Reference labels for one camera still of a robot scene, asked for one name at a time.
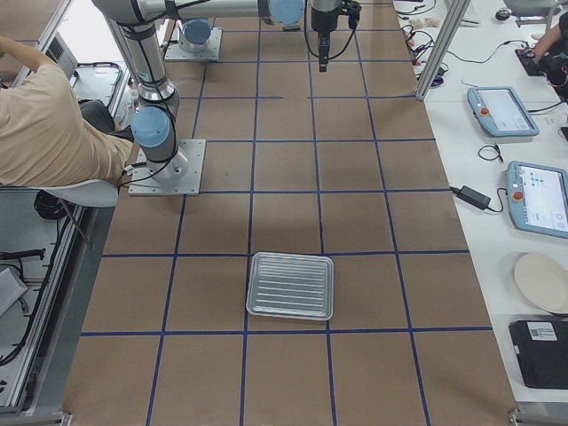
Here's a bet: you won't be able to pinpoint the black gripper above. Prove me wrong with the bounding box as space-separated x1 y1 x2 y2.
311 0 338 72

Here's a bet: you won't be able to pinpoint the silver ribbed metal tray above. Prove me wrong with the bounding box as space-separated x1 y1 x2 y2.
246 252 335 321

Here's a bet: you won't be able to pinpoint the far blue teach pendant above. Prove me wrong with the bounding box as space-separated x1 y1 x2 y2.
467 86 540 138

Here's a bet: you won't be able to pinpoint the blue teach pendant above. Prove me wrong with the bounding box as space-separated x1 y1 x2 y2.
505 161 567 239
467 86 540 138

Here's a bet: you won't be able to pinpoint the black power adapter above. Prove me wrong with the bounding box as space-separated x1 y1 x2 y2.
450 185 491 210

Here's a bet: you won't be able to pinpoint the near blue teach pendant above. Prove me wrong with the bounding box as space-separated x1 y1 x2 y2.
505 161 567 239

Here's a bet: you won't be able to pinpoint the white plastic chair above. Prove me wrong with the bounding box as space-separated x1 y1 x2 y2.
39 179 119 249

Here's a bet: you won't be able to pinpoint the man in beige shirt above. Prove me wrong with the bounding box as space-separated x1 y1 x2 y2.
1 37 134 187

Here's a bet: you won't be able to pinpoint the beige round plate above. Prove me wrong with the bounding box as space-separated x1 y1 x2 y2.
514 253 567 316

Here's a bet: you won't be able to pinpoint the black laptop case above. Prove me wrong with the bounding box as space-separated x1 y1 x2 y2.
509 320 567 390

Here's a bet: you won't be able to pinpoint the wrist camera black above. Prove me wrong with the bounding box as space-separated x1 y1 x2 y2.
341 0 361 31

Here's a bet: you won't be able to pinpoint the tangled black cables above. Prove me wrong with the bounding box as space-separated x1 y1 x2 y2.
400 24 449 67

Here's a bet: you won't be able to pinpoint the aluminium frame post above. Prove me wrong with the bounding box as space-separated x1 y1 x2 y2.
415 0 469 101

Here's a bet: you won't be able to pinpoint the black loose cable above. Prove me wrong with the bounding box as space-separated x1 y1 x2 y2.
477 143 504 164

